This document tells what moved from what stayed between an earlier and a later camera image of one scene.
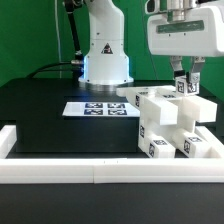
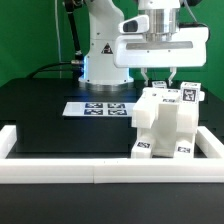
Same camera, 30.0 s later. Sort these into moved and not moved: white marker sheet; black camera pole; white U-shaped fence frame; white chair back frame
Moved: white chair back frame
Not moved: black camera pole; white marker sheet; white U-shaped fence frame
